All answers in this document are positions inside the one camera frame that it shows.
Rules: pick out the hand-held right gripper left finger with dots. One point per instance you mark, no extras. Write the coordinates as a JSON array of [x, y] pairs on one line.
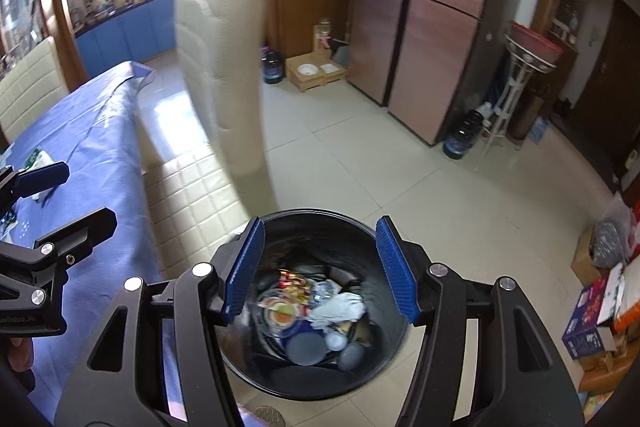
[[245, 272]]

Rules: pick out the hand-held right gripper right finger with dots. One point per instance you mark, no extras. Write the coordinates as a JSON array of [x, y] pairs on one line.
[[395, 272]]

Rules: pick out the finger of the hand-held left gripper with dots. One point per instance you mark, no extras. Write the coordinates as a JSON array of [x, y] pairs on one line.
[[75, 237], [42, 177]]

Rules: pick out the gold and red foil wrapper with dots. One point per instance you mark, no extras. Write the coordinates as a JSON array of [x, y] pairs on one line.
[[292, 281]]

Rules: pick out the black waste bin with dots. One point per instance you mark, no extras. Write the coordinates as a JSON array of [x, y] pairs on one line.
[[300, 379]]

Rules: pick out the person's left hand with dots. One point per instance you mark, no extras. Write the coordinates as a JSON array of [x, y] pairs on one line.
[[17, 354]]

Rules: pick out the green and white tissue pack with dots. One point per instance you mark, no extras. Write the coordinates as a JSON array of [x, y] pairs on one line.
[[36, 157]]

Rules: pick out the black and white small packet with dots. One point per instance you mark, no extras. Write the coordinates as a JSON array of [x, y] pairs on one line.
[[9, 221]]

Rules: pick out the round cup with orange contents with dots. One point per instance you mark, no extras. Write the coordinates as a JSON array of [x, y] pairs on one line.
[[280, 316]]

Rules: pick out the white crumpled paper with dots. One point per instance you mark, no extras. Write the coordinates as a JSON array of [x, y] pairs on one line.
[[340, 307]]

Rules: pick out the blue printed tablecloth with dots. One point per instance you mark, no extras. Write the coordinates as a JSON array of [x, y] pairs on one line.
[[90, 132]]

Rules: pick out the cream quilted chair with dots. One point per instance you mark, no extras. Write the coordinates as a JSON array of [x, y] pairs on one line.
[[215, 32], [30, 87]]

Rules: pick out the large dark jar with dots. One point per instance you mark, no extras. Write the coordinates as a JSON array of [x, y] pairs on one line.
[[462, 137]]

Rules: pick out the blue kitchen cabinets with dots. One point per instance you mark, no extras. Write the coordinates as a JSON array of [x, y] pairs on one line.
[[125, 32]]

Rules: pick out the brown cardboard box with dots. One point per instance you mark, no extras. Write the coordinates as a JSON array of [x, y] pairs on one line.
[[585, 257]]

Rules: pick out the white metal plant stand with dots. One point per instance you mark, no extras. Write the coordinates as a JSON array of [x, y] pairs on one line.
[[505, 107]]

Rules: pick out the blue printed box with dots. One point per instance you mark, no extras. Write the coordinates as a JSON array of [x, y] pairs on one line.
[[592, 317]]

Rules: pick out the small dark jar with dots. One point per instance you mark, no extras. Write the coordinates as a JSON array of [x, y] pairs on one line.
[[273, 67]]

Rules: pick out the wooden pet feeder stand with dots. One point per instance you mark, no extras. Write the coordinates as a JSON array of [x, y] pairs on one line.
[[312, 74]]

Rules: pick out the clear plastic bag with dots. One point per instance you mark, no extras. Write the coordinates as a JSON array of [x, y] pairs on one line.
[[612, 237]]

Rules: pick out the clear pet food dispenser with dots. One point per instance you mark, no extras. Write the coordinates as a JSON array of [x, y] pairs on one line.
[[323, 38]]

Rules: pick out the copper coloured refrigerator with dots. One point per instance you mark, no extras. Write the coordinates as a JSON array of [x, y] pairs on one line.
[[425, 7]]

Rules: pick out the red basin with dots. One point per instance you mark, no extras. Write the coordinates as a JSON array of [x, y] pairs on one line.
[[537, 42]]

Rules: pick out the dark wooden door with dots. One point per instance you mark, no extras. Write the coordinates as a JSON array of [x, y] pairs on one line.
[[615, 97]]

